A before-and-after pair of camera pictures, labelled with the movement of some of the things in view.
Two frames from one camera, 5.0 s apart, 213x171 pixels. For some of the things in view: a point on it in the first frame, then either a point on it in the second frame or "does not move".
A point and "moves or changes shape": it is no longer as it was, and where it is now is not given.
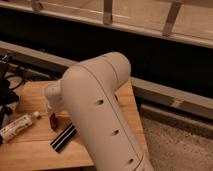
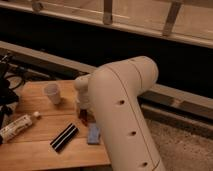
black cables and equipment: x=8 y=83 does not move
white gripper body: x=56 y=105 to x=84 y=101
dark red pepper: x=53 y=121 moves or changes shape
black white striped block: x=60 y=141 does not move
